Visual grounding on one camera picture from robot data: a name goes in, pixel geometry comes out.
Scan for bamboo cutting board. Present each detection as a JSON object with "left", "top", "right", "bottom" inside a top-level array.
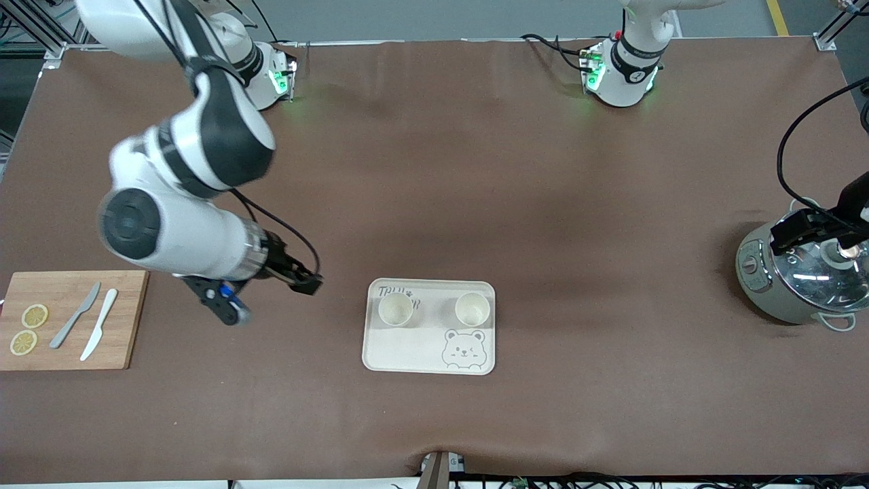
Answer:
[{"left": 0, "top": 270, "right": 150, "bottom": 372}]

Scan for grey-green electric cooking pot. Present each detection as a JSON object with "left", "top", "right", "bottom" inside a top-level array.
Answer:
[{"left": 735, "top": 207, "right": 869, "bottom": 332}]

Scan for cream tray with bear print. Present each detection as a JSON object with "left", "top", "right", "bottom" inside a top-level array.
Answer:
[{"left": 362, "top": 278, "right": 496, "bottom": 376}]

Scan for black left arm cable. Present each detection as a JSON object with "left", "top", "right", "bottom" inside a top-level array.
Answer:
[{"left": 777, "top": 78, "right": 869, "bottom": 217}]

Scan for black right base cable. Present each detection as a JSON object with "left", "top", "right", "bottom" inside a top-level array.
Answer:
[{"left": 248, "top": 0, "right": 301, "bottom": 50}]

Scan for black left base cables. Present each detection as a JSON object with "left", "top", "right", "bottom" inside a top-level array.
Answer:
[{"left": 521, "top": 33, "right": 593, "bottom": 73}]

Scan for grey plastic knife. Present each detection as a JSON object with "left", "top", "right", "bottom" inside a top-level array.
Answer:
[{"left": 49, "top": 282, "right": 102, "bottom": 350}]

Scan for brown table mat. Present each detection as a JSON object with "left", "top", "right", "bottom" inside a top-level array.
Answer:
[{"left": 0, "top": 37, "right": 869, "bottom": 484}]

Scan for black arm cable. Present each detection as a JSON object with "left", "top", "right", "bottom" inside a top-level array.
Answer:
[
  {"left": 231, "top": 189, "right": 321, "bottom": 276},
  {"left": 777, "top": 78, "right": 869, "bottom": 217}
]

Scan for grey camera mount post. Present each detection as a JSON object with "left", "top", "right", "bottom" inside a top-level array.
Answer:
[{"left": 420, "top": 450, "right": 466, "bottom": 489}]

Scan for glass pot lid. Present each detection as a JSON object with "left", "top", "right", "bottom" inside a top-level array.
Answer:
[{"left": 769, "top": 209, "right": 869, "bottom": 305}]

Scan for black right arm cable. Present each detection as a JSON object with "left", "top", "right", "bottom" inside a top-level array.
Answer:
[{"left": 231, "top": 189, "right": 321, "bottom": 276}]

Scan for aluminium frame profile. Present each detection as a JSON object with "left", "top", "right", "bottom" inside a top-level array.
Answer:
[
  {"left": 813, "top": 3, "right": 859, "bottom": 52},
  {"left": 0, "top": 0, "right": 86, "bottom": 70}
]

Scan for white plastic knife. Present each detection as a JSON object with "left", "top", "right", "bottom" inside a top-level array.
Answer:
[{"left": 79, "top": 289, "right": 119, "bottom": 362}]

